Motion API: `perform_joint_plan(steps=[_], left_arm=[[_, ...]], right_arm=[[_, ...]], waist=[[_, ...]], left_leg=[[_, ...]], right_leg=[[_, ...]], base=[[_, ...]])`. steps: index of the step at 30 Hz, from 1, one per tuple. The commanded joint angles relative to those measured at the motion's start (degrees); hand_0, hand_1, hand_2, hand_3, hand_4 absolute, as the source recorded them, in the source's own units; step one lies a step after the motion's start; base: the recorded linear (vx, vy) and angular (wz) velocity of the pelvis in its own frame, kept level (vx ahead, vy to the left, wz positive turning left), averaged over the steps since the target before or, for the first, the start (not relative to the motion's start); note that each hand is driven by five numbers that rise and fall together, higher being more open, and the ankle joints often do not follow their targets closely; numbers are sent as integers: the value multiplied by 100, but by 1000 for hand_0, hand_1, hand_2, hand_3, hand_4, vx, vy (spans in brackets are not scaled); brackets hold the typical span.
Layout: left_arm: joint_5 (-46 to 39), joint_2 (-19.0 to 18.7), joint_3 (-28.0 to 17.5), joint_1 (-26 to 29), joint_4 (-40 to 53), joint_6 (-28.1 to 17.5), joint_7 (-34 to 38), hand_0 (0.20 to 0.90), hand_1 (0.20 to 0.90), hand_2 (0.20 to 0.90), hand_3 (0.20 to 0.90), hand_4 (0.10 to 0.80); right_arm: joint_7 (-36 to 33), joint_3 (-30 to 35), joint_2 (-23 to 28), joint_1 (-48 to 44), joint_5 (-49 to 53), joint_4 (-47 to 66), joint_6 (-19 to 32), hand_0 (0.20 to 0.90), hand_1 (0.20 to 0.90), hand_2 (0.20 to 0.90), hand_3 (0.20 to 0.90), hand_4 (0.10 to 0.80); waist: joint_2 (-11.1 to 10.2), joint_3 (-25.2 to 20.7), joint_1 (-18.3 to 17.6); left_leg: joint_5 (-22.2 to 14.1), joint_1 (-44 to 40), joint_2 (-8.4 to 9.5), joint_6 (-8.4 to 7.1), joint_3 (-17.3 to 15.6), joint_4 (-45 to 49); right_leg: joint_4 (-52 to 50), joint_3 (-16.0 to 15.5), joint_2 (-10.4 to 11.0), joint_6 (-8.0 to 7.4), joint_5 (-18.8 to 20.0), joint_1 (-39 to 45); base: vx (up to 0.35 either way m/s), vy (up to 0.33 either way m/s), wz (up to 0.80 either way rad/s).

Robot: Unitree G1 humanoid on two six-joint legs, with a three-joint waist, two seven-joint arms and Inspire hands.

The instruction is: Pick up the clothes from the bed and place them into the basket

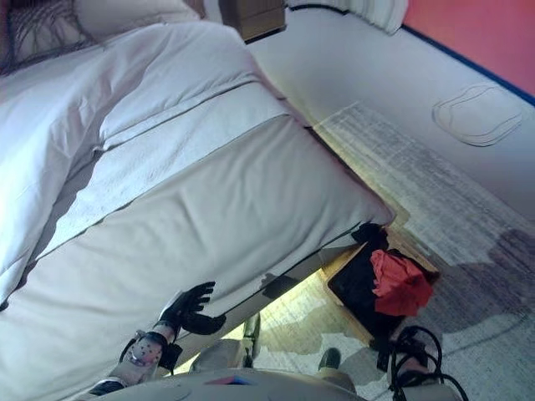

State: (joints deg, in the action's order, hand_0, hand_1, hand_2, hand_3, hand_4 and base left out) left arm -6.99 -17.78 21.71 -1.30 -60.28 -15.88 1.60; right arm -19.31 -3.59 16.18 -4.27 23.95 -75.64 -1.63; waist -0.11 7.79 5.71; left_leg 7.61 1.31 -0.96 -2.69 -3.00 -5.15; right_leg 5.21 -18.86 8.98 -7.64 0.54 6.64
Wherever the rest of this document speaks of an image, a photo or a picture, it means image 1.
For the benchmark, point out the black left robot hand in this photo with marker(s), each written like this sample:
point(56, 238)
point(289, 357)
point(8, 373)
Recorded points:
point(186, 307)

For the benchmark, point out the black garment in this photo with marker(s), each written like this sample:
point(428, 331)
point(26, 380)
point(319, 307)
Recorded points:
point(355, 288)

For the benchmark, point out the red garment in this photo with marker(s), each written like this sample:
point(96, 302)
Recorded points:
point(397, 284)

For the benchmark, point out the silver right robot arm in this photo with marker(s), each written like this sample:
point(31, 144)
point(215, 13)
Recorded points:
point(411, 363)

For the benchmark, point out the bed with grey cover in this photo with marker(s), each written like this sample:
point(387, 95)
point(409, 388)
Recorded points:
point(209, 225)

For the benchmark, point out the brown wicker basket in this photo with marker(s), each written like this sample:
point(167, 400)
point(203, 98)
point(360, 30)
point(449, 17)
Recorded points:
point(338, 267)

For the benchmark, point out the white textured bed sheet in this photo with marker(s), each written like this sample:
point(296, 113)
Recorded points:
point(188, 146)

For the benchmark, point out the silver left robot leg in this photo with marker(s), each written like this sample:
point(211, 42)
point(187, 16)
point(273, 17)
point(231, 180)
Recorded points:
point(221, 355)

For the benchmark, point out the silver robot leg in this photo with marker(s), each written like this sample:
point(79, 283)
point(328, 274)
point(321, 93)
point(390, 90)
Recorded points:
point(221, 355)
point(332, 363)

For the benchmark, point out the grey robot torso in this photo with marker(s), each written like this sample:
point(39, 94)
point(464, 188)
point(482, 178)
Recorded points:
point(230, 386)

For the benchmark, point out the silver right robot leg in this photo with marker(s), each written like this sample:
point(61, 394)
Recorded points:
point(332, 363)

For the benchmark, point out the white duvet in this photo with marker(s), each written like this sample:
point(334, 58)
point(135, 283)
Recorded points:
point(125, 83)

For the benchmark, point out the grey striped rug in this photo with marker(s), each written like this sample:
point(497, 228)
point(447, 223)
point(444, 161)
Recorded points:
point(460, 209)

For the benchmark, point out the beige pillow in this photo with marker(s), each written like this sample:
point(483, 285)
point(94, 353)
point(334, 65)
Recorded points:
point(134, 14)

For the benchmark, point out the brown wooden nightstand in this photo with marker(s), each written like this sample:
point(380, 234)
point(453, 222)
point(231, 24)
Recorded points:
point(255, 16)

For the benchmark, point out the patterned fringed pillow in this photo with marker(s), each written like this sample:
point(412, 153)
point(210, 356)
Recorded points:
point(37, 33)

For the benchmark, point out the beige upholstered bed frame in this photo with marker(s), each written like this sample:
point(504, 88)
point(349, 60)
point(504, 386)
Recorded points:
point(288, 280)

